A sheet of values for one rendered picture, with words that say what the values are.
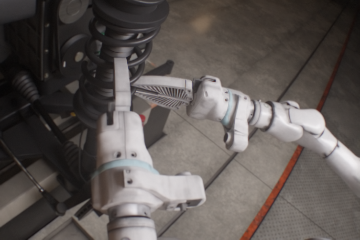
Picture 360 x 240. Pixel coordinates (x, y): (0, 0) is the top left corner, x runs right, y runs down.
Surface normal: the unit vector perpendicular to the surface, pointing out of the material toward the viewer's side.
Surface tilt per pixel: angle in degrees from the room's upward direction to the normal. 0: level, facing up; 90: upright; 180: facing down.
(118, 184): 53
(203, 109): 104
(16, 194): 0
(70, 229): 0
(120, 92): 6
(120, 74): 11
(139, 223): 17
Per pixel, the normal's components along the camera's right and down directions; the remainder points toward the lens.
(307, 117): 0.11, -0.48
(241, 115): 0.24, 0.05
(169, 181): 0.41, -0.57
